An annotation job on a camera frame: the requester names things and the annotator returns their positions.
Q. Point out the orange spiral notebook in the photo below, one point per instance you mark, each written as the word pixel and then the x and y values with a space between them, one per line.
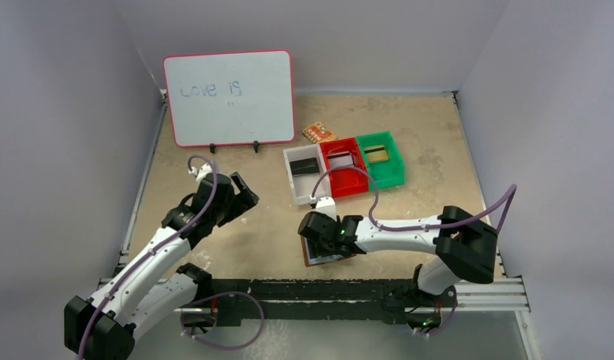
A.
pixel 318 132

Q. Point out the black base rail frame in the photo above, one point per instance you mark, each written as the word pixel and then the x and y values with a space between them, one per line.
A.
pixel 391 301

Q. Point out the gold card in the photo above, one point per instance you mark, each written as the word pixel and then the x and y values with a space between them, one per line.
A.
pixel 376 154

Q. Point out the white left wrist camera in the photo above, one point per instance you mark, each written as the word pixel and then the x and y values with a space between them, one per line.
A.
pixel 200 173

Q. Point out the white board pink frame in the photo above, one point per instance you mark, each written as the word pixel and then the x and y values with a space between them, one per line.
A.
pixel 231 98

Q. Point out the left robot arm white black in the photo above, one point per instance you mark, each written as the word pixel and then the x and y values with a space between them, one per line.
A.
pixel 108 323

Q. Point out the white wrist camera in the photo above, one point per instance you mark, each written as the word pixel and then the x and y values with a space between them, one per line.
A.
pixel 325 205
pixel 200 173

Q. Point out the silver card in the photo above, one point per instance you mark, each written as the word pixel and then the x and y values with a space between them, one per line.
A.
pixel 340 159

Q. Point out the red plastic bin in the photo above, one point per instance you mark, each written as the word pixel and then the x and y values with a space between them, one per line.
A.
pixel 350 180

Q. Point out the white plastic bin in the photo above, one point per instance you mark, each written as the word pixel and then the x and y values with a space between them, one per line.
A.
pixel 302 186

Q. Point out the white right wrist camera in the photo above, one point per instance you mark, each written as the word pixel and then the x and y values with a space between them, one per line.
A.
pixel 325 205

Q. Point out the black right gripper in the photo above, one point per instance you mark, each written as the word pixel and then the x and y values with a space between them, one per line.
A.
pixel 316 234

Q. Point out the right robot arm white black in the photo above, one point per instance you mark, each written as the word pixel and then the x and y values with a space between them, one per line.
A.
pixel 463 245

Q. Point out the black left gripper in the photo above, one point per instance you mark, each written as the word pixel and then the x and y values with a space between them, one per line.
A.
pixel 238 197

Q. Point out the brown leather card holder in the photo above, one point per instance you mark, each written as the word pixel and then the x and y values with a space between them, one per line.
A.
pixel 326 259

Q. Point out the green plastic bin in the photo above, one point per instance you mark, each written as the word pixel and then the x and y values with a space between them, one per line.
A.
pixel 386 174

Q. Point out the black card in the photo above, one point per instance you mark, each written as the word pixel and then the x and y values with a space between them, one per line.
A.
pixel 304 167

